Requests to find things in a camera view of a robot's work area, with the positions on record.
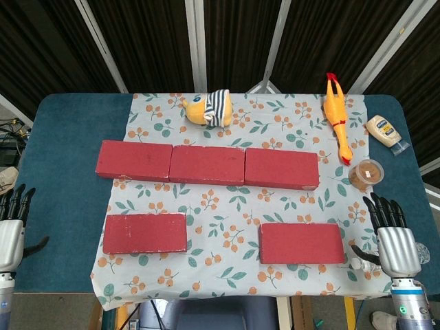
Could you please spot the white tripod stand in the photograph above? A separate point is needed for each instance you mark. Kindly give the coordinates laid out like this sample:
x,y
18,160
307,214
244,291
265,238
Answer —
x,y
265,86

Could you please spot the clear plastic bottle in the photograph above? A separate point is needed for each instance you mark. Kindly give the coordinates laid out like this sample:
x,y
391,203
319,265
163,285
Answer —
x,y
424,252

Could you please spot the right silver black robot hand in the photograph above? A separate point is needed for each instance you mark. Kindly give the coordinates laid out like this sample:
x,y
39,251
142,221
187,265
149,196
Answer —
x,y
398,251

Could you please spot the floral print tablecloth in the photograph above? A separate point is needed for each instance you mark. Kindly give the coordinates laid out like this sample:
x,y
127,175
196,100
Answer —
x,y
220,209

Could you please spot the round clear snack container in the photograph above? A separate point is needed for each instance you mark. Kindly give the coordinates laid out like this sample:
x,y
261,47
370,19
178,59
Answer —
x,y
366,173

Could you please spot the mayonnaise squeeze bottle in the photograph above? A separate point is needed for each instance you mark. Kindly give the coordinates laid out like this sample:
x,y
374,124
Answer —
x,y
383,130

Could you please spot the yellow rubber chicken toy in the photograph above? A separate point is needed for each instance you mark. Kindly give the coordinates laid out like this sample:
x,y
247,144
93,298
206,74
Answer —
x,y
335,110

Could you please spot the yellow plush toy striped hat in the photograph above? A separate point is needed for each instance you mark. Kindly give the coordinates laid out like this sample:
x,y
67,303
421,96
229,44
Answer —
x,y
206,108

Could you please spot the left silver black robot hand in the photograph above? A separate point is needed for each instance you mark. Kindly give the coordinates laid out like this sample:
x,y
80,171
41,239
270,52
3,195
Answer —
x,y
10,240

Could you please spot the red brick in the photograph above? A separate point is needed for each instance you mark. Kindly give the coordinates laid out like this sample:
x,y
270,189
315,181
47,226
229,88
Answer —
x,y
206,163
300,240
134,159
144,232
280,166

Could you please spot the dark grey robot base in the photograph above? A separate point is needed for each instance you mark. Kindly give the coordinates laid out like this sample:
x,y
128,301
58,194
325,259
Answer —
x,y
220,314

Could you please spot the white screen frame post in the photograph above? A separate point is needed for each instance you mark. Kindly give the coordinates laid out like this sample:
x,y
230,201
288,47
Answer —
x,y
103,48
197,44
278,34
386,48

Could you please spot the beige shoe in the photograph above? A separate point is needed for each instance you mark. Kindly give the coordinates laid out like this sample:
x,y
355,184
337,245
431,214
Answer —
x,y
7,177
383,320

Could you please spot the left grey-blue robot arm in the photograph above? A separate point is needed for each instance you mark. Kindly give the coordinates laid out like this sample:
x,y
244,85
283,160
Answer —
x,y
5,302

